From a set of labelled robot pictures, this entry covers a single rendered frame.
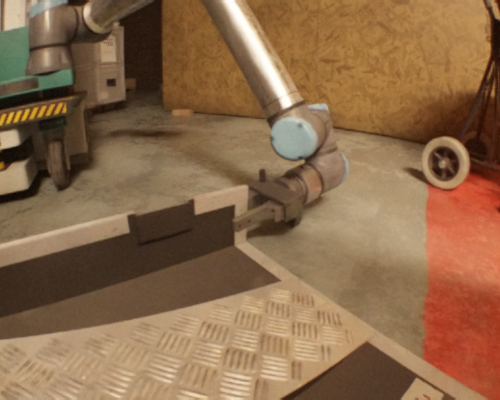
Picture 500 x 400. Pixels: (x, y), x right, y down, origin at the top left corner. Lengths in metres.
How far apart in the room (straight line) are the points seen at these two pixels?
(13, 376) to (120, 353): 0.13
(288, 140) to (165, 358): 0.44
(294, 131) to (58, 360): 0.52
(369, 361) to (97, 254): 0.45
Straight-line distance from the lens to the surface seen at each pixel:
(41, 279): 0.54
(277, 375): 0.37
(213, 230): 0.60
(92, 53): 3.31
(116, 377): 0.35
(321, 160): 0.74
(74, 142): 1.27
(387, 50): 2.10
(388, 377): 0.44
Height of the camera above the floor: 0.36
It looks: 24 degrees down
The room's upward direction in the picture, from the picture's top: 1 degrees clockwise
